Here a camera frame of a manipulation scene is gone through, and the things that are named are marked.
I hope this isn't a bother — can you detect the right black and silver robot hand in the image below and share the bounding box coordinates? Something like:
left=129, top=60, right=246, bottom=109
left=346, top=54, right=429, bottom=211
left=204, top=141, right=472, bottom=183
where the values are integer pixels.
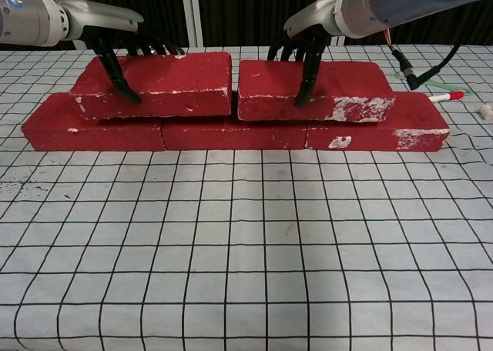
left=267, top=0, right=347, bottom=109

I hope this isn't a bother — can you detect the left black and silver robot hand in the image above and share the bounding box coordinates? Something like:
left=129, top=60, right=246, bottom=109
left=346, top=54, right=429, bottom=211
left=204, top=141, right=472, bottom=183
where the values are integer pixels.
left=61, top=0, right=185, bottom=105

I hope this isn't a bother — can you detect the red brick with white scuffed side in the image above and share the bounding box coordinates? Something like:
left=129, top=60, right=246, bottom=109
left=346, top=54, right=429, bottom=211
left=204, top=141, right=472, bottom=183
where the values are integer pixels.
left=237, top=59, right=397, bottom=124

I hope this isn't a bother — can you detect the red brick with chipped edges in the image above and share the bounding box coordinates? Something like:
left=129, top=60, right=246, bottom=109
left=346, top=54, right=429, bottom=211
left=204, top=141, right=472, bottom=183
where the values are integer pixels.
left=69, top=52, right=233, bottom=122

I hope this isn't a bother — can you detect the red brick with white patches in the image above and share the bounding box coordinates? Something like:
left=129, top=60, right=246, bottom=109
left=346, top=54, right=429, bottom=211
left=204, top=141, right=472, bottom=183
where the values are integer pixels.
left=304, top=92, right=451, bottom=152

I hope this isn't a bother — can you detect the white marker with red cap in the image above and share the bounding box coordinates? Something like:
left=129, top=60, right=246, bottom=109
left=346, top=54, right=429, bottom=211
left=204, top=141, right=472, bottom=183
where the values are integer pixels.
left=428, top=91, right=465, bottom=102

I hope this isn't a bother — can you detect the white black grid tablecloth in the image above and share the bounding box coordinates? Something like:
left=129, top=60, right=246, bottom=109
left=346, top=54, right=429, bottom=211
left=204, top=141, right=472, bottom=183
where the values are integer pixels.
left=0, top=42, right=493, bottom=351

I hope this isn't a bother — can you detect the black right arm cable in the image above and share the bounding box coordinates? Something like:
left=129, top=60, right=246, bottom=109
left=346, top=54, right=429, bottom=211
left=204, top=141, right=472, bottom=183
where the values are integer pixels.
left=384, top=27, right=461, bottom=92

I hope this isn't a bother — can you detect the green handled brush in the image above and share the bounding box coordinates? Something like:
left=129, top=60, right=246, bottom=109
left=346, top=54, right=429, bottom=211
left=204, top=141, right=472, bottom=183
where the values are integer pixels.
left=395, top=70, right=473, bottom=96

